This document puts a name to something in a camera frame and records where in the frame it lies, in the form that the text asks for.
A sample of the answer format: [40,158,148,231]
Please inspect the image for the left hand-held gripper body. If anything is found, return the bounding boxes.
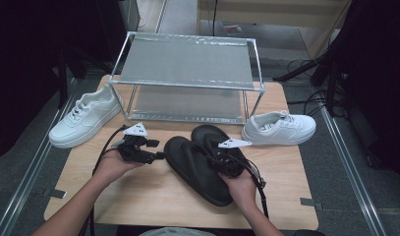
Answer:
[117,122,156,165]

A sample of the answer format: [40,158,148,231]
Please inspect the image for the dark rounded armrest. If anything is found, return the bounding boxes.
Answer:
[293,229,326,236]

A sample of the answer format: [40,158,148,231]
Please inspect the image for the left hand-held gripper cable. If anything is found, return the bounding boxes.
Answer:
[79,124,130,236]

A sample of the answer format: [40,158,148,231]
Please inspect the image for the black slipper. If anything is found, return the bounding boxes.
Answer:
[191,124,253,178]
[163,136,234,207]

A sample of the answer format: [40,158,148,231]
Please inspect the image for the metal floor rail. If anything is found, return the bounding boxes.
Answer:
[318,106,388,236]
[0,78,78,236]

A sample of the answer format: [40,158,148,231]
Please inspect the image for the red booklet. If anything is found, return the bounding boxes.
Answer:
[221,22,244,36]

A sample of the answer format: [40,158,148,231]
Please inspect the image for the white sneaker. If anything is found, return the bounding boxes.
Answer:
[241,110,317,147]
[48,84,124,149]

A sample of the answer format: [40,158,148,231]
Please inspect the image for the light wooden cabinet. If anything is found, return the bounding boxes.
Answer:
[197,0,353,60]

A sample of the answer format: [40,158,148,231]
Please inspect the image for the person's left hand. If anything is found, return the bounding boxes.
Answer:
[94,148,145,187]

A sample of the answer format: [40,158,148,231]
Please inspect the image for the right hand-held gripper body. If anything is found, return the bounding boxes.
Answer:
[211,138,253,179]

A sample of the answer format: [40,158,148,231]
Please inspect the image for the black hanging cable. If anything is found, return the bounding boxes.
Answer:
[212,0,219,37]

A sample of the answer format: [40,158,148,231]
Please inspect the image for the person's right hand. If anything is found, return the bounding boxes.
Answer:
[218,169,259,211]

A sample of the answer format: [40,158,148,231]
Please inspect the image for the grey tape strip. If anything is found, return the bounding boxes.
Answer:
[300,198,323,210]
[43,189,68,200]

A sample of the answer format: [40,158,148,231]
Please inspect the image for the black tripod stand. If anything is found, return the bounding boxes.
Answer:
[272,53,349,116]

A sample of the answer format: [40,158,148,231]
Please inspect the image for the dark curtain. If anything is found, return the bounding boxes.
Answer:
[324,0,400,180]
[0,0,122,163]

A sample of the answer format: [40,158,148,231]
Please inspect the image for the metal shoe rack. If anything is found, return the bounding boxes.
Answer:
[107,30,266,126]

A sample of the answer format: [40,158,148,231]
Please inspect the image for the person's grey shirt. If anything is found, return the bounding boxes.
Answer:
[138,227,201,236]

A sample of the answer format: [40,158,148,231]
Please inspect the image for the black floor cable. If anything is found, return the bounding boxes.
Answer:
[286,88,331,116]
[286,58,319,78]

